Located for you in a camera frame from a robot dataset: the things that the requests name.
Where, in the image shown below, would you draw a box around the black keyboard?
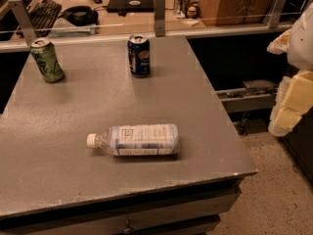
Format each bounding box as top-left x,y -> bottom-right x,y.
27,0 -> 62,37

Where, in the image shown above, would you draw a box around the drawer handle knob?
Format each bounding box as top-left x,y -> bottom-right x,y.
122,220 -> 134,234

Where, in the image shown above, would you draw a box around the brown cardboard box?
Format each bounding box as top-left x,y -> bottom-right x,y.
198,0 -> 273,26

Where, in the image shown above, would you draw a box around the grey metal bracket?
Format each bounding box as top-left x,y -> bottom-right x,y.
8,0 -> 37,45
266,0 -> 287,28
154,0 -> 165,37

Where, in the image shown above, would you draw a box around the black laptop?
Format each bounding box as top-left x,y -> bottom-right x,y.
107,0 -> 154,13

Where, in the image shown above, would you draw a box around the black headphones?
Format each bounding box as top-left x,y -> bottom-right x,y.
61,6 -> 98,26

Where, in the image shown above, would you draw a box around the blue pepsi can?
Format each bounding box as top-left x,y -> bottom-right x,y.
127,34 -> 151,77

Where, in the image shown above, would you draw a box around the clear plastic water bottle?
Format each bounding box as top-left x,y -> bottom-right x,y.
86,123 -> 179,157

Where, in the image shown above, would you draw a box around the grey metal bracket centre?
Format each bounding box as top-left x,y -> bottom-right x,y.
154,0 -> 165,37

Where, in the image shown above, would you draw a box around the cans on back desk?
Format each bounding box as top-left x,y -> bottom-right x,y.
173,0 -> 190,18

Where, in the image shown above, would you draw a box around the grey metal bracket right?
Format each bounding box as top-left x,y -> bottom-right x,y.
266,0 -> 287,28

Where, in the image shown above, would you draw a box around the grey metal bracket left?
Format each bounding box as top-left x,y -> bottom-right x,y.
8,0 -> 37,45

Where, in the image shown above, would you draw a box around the grey drawer rail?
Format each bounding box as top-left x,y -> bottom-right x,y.
216,79 -> 278,113

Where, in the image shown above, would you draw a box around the green soda can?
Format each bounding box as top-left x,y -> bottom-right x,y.
30,37 -> 65,83

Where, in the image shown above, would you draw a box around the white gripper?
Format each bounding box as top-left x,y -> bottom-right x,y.
267,3 -> 313,137

